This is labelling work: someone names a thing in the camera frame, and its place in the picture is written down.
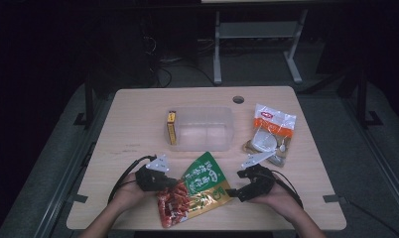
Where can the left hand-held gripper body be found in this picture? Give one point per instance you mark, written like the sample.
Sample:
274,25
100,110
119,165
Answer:
153,178

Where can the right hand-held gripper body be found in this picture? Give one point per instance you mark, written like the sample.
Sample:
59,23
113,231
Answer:
258,185

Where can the green seasoning packet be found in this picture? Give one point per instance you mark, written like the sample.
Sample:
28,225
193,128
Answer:
200,188

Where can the white orange food packet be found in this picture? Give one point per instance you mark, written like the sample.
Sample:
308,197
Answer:
272,130

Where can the small yellow brown box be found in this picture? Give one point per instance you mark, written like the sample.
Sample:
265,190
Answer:
171,129

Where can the clear plastic container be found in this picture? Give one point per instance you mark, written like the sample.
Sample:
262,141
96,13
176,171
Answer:
204,129

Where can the person's right hand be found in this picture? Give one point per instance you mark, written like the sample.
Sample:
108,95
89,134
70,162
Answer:
280,198

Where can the person's left hand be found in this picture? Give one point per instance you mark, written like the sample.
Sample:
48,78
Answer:
131,193

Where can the grey tape strip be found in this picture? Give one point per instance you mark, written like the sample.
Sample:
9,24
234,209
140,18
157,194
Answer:
77,198
334,198

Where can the black metal stand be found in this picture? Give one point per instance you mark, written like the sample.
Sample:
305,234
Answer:
88,105
363,99

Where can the metal frame rail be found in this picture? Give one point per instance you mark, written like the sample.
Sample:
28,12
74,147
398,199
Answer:
65,185
379,158

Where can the white metal table frame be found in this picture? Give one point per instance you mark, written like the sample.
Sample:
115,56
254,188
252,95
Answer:
257,29

